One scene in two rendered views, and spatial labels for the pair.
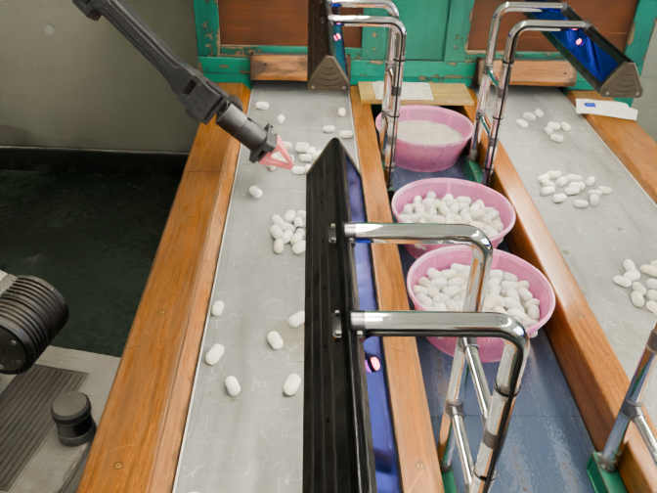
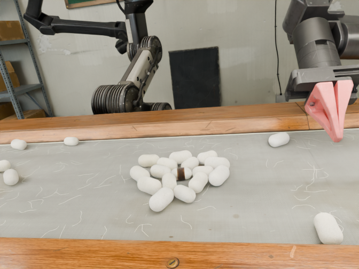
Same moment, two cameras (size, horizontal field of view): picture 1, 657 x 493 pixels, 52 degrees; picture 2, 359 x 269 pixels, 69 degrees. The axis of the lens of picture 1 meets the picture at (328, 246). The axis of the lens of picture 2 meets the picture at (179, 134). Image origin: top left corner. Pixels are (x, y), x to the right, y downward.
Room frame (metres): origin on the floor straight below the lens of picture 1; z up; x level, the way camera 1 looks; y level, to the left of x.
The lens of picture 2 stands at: (1.25, -0.26, 0.95)
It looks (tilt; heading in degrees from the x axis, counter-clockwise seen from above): 22 degrees down; 103
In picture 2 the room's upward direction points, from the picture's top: 7 degrees counter-clockwise
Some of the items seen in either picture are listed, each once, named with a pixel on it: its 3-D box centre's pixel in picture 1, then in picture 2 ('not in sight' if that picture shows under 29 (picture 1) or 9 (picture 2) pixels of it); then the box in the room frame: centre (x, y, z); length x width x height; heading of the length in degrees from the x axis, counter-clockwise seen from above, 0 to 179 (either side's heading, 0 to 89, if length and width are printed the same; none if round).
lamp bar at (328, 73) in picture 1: (326, 24); not in sight; (1.51, 0.02, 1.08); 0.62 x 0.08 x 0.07; 2
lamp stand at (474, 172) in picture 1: (523, 105); not in sight; (1.53, -0.46, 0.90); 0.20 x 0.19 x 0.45; 2
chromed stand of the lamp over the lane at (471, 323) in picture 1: (404, 418); not in sight; (0.54, -0.10, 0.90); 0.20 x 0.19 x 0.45; 2
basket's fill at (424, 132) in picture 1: (421, 143); not in sight; (1.69, -0.25, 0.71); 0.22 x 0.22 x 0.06
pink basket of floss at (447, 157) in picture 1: (422, 139); not in sight; (1.69, -0.25, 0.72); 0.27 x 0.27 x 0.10
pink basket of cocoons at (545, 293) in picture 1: (475, 305); not in sight; (0.97, -0.28, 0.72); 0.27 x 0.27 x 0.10
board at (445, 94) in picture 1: (414, 93); not in sight; (1.91, -0.24, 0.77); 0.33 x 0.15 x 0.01; 92
